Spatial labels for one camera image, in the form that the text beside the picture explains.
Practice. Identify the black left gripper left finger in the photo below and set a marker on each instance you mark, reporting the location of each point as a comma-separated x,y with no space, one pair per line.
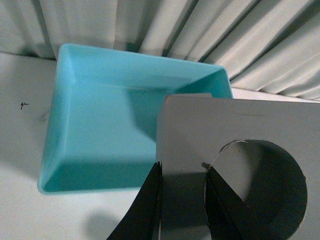
143,219

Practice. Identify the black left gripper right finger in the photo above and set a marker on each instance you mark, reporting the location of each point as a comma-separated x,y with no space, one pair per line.
228,217

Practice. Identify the gray cube with round hole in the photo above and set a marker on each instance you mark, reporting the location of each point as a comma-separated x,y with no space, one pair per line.
268,152

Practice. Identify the light blue plastic box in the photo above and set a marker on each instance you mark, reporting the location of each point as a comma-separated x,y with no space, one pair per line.
102,123

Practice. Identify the white pleated curtain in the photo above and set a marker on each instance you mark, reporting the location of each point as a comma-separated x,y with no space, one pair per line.
269,46

